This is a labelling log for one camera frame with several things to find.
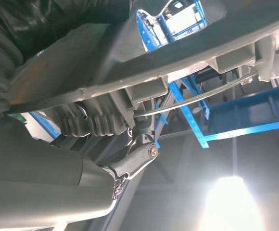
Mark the blue metal shelf rack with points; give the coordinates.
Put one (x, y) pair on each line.
(249, 108)

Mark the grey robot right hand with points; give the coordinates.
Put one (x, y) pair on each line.
(33, 178)

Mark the bright ceiling light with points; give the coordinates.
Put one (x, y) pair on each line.
(231, 207)

